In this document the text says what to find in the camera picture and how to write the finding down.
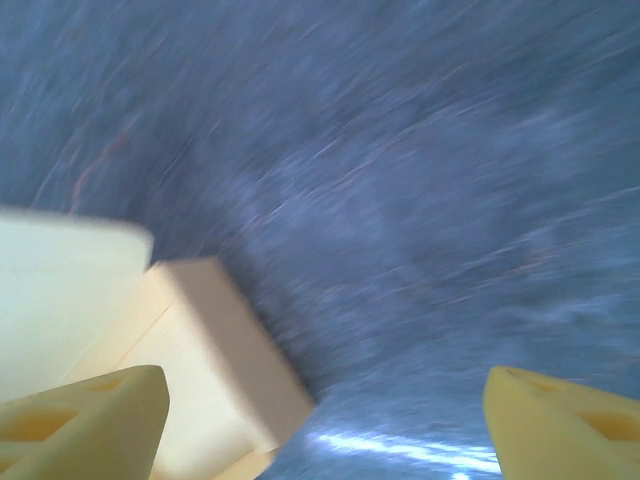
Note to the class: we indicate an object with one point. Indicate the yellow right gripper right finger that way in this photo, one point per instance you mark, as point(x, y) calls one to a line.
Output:
point(565, 430)

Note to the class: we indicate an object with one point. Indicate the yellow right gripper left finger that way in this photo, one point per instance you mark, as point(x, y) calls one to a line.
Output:
point(75, 425)

